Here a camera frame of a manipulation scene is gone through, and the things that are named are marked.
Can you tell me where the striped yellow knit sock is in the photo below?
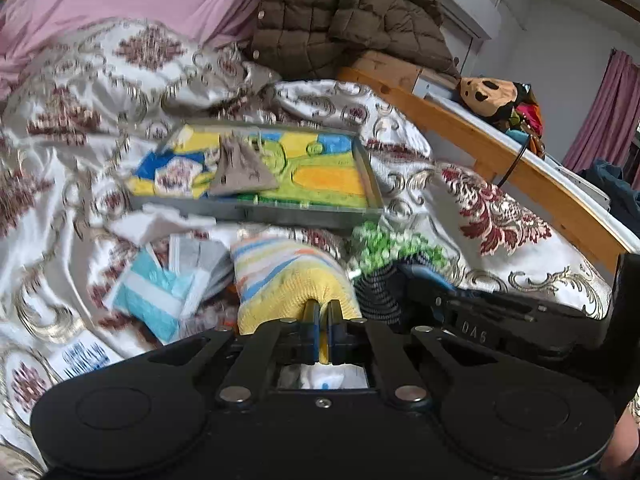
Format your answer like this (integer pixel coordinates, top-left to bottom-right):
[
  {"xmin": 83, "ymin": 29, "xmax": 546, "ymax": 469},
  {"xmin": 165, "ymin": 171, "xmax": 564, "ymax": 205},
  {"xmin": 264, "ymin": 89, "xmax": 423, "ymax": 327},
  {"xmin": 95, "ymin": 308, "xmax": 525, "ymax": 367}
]
[{"xmin": 230, "ymin": 237, "xmax": 361, "ymax": 335}]

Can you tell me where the teal white wipes packet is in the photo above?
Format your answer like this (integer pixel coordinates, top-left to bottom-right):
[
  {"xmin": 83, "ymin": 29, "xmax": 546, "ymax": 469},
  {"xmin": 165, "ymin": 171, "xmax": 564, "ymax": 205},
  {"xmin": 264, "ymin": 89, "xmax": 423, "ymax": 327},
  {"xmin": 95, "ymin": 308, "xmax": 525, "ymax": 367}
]
[{"xmin": 103, "ymin": 249, "xmax": 209, "ymax": 344}]

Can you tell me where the grey drawstring pouch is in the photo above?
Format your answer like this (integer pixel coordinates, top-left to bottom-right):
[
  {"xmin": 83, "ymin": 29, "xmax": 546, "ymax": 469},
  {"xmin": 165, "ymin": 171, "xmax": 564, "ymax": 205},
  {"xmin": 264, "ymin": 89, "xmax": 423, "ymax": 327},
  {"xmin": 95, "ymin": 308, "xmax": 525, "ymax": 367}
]
[{"xmin": 207, "ymin": 132, "xmax": 279, "ymax": 197}]

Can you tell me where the cartoon character small pouch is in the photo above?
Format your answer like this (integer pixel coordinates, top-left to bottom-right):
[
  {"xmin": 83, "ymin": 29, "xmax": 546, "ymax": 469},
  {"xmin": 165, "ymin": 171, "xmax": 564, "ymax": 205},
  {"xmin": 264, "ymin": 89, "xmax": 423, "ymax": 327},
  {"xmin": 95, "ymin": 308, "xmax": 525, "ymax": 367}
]
[{"xmin": 153, "ymin": 156, "xmax": 204, "ymax": 197}]

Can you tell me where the white quilted cloth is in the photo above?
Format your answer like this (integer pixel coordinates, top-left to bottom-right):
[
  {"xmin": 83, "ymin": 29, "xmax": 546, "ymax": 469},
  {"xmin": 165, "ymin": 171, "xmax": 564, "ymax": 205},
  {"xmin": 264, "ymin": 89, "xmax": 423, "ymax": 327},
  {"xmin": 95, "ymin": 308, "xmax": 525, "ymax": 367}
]
[{"xmin": 278, "ymin": 363, "xmax": 369, "ymax": 390}]

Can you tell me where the person's hand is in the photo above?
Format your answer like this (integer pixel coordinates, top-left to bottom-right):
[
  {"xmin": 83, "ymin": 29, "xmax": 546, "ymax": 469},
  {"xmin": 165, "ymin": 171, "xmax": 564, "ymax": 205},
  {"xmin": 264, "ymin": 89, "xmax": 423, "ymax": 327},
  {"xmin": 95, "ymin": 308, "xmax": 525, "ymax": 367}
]
[{"xmin": 601, "ymin": 410, "xmax": 639, "ymax": 479}]

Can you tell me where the magenta curtain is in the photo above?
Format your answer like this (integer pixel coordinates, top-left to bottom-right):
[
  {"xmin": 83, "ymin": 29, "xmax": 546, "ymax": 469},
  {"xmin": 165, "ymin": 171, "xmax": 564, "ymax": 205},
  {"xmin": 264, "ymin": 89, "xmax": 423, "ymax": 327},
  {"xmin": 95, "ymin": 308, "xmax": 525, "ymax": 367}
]
[{"xmin": 562, "ymin": 49, "xmax": 639, "ymax": 172}]

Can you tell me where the white blue milk carton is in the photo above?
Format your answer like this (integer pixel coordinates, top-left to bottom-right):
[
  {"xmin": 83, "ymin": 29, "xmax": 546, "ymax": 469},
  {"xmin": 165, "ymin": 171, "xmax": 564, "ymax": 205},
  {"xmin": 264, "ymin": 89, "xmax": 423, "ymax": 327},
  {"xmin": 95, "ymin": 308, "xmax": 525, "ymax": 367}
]
[{"xmin": 49, "ymin": 338, "xmax": 122, "ymax": 380}]

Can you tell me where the mouse plush toy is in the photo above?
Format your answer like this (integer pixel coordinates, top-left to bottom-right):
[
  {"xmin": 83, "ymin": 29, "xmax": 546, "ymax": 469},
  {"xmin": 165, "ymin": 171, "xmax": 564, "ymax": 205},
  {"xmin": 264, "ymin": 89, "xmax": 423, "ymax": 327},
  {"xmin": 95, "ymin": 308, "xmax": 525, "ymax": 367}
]
[{"xmin": 458, "ymin": 77, "xmax": 546, "ymax": 159}]

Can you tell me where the brown puffer jacket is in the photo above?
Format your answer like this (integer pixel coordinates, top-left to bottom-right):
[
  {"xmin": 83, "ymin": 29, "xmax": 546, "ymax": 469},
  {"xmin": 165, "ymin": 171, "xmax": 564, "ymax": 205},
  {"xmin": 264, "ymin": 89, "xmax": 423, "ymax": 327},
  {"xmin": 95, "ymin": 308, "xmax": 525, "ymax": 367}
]
[{"xmin": 246, "ymin": 0, "xmax": 459, "ymax": 80}]

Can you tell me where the floral satin bedspread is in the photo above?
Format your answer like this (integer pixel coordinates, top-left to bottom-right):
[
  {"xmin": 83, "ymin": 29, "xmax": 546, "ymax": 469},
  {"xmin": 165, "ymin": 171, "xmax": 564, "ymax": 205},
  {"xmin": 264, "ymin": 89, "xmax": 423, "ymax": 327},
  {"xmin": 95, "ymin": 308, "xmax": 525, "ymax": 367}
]
[{"xmin": 1, "ymin": 19, "xmax": 611, "ymax": 479}]

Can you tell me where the wooden bed frame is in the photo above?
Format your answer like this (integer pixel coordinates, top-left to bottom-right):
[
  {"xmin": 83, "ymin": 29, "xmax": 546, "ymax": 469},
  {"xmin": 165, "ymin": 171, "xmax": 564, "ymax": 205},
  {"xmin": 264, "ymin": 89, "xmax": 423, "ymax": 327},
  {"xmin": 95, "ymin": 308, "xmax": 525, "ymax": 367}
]
[{"xmin": 337, "ymin": 67, "xmax": 639, "ymax": 272}]

